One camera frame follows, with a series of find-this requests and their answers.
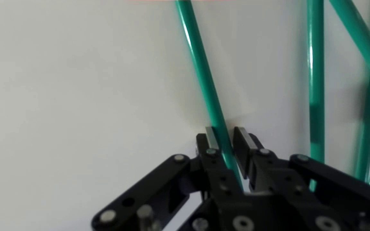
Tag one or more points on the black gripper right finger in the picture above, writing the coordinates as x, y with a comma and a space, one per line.
311, 196

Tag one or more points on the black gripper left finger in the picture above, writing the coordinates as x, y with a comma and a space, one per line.
154, 201

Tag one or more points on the green hanger picked from table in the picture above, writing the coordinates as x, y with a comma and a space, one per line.
194, 43

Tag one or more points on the green hangers on table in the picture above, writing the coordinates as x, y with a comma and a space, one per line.
337, 71

